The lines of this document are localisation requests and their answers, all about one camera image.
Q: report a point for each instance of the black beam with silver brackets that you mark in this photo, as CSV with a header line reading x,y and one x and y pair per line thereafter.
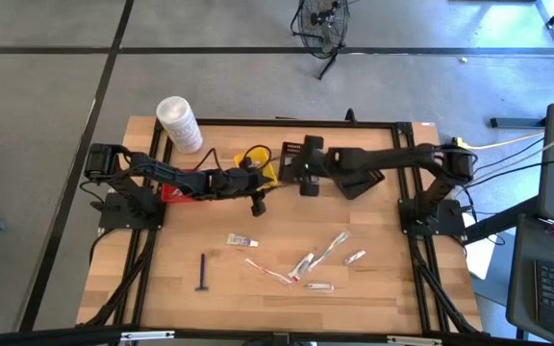
x,y
41,338

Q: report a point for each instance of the white paper sheet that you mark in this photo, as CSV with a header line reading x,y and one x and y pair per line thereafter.
x,y
479,254

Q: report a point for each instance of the white red toothpaste tube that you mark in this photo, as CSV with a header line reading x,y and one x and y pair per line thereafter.
x,y
302,267

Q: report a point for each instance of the small razor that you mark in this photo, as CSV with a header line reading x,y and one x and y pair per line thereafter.
x,y
319,286
355,257

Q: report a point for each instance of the white wipes canister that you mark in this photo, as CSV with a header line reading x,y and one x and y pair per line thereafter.
x,y
178,122

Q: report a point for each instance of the yellow plastic basket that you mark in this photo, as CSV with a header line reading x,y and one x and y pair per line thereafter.
x,y
260,157

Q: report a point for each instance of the small black clamp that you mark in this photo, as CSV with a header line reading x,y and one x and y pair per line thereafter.
x,y
350,116

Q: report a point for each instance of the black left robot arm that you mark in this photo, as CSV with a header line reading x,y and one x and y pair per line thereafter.
x,y
176,175

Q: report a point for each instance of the black floor fan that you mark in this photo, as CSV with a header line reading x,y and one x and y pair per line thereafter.
x,y
322,18

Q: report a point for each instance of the red plastic basket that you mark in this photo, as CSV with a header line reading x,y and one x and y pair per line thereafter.
x,y
171,194

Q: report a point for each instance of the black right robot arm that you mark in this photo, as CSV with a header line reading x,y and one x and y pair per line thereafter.
x,y
402,161

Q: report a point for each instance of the white purple toothpaste tube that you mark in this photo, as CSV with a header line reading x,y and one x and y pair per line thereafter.
x,y
241,240

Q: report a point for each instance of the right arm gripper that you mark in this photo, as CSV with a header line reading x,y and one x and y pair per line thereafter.
x,y
322,163

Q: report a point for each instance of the grey stand foot bar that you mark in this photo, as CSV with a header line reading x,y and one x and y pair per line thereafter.
x,y
517,123

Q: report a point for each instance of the orange toothbrush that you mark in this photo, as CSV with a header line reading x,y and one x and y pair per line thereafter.
x,y
268,272

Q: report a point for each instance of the dark purple razor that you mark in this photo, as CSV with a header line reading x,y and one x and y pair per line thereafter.
x,y
203,271

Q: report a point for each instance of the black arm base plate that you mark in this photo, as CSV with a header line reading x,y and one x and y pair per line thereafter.
x,y
113,221
452,221

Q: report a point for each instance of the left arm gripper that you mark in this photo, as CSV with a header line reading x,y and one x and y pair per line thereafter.
x,y
234,182

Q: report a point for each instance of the black plastic basket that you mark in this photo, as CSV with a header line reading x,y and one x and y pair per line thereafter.
x,y
290,150
361,187

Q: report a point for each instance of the green toothbrush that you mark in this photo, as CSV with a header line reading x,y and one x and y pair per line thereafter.
x,y
329,250

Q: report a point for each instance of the black aluminium table frame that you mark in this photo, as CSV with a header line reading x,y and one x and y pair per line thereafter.
x,y
258,123

